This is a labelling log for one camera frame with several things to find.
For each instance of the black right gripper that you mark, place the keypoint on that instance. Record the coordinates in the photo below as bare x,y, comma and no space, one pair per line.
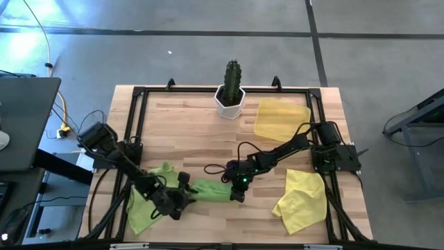
243,173

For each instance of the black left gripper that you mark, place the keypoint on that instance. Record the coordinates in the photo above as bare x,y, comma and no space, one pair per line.
171,203

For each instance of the lime green microfiber towel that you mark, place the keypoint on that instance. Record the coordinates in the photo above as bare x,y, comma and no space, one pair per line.
138,215

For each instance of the lemon yellow microfiber towel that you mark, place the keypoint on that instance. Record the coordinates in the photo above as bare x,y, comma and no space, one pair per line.
301,201

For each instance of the golden yellow microfiber towel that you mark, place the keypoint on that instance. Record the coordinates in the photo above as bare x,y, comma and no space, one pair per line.
277,119

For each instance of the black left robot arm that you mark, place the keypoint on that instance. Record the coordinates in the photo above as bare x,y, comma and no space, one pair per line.
135,170

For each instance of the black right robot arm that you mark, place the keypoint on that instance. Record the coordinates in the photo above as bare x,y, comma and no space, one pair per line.
291,146

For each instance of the white hexagonal plant pot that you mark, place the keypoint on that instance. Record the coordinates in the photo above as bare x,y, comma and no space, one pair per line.
227,111

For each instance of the green cactus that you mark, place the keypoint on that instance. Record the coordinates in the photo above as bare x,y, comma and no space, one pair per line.
231,80

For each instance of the grey metal cabinet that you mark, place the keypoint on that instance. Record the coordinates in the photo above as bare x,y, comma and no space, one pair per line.
62,194

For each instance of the black slanted beam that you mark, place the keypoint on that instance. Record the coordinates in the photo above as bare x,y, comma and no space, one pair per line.
62,166

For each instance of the dark lower desk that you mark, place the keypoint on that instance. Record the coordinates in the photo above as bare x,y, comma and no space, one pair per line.
24,187

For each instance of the dark grey desk top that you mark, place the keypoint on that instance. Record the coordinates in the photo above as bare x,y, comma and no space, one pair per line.
27,121

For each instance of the black computer mouse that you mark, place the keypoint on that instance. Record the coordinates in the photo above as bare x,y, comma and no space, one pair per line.
15,224

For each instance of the grey metal cart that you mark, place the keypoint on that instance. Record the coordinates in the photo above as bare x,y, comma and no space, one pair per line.
412,119

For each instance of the white round object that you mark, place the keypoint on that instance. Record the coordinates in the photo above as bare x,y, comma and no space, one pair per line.
3,140

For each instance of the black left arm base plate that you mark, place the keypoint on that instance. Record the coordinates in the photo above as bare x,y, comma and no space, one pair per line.
134,160

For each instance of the silver edge bracket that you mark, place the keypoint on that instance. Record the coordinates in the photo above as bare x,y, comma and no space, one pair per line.
322,247
128,246

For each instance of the black triangular frame bracket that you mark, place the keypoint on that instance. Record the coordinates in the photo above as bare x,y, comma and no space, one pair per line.
170,84
277,83

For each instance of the black aluminium table frame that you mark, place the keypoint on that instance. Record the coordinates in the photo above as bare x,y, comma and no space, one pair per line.
277,90

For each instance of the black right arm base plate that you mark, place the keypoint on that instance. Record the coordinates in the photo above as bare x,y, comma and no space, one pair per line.
348,161

